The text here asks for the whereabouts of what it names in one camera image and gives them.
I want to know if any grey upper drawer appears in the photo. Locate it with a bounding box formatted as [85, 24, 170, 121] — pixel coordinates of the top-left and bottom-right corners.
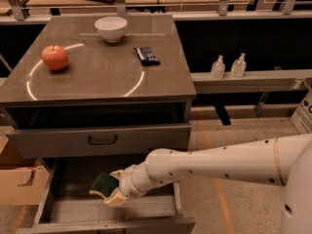
[7, 123, 191, 158]

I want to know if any green and yellow sponge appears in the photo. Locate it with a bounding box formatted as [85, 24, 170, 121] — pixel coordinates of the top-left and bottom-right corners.
[90, 173, 119, 199]

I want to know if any grey drawer cabinet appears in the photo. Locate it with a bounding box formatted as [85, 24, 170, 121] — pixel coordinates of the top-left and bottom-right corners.
[0, 14, 197, 234]

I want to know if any black drawer handle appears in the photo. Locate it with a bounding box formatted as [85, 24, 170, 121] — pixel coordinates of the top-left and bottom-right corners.
[88, 136, 118, 145]

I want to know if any clear pump bottle right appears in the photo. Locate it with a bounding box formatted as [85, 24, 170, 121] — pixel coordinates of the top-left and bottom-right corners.
[231, 53, 247, 77]

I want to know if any clear pump bottle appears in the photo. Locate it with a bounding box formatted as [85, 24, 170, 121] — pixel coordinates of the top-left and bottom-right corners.
[211, 55, 225, 79]
[231, 53, 247, 77]

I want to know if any white printed sign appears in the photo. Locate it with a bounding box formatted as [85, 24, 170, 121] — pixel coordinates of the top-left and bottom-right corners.
[291, 91, 312, 134]

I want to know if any grey open middle drawer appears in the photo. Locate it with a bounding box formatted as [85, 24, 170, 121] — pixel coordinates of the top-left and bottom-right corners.
[17, 154, 195, 234]

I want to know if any grey metal shelf rail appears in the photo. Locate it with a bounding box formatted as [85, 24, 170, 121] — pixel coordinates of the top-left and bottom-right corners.
[191, 69, 312, 95]

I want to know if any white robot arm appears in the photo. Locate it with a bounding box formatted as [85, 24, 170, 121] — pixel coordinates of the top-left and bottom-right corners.
[104, 134, 312, 234]

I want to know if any red apple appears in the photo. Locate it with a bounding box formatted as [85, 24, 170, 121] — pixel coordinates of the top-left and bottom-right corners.
[41, 45, 69, 71]

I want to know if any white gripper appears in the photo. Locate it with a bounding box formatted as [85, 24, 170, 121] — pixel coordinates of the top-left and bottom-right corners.
[104, 164, 152, 207]

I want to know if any white ceramic bowl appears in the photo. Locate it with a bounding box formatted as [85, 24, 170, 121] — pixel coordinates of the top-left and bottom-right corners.
[95, 17, 128, 43]

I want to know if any dark blue snack bar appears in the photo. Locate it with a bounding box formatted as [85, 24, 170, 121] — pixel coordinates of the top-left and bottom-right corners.
[135, 47, 160, 66]

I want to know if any clear pump bottle left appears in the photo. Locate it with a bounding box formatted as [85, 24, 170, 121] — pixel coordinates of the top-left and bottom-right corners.
[211, 55, 225, 79]

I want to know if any cardboard box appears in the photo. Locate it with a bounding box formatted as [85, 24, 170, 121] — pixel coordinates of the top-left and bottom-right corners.
[0, 136, 51, 207]

